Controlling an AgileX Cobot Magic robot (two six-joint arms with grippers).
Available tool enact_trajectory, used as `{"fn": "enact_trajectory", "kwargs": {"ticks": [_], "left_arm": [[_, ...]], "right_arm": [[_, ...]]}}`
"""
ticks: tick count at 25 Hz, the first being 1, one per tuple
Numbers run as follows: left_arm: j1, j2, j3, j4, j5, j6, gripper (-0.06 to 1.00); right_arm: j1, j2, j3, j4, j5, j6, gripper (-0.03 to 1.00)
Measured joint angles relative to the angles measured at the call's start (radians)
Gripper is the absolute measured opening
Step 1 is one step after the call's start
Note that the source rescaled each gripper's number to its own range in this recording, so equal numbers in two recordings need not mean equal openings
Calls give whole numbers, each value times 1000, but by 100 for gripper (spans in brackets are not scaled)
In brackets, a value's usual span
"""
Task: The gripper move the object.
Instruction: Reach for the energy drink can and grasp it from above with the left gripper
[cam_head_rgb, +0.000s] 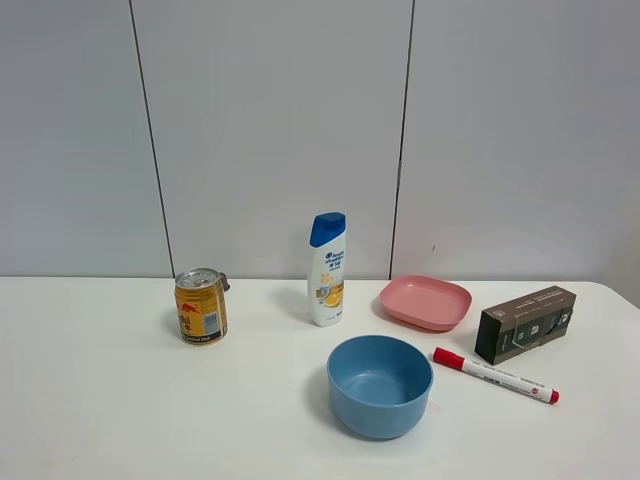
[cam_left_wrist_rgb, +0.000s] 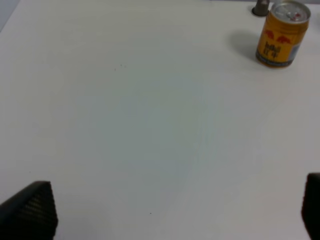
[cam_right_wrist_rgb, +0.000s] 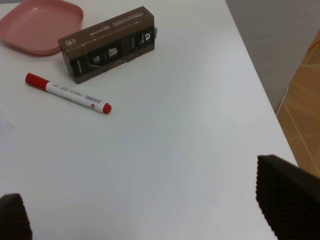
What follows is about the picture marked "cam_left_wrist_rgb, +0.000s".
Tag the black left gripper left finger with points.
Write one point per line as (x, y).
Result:
(30, 214)

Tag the grey table plug knob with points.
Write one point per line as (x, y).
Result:
(261, 8)

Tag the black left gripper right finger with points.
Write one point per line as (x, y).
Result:
(310, 211)

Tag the yellow energy drink can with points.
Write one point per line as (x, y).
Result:
(283, 32)

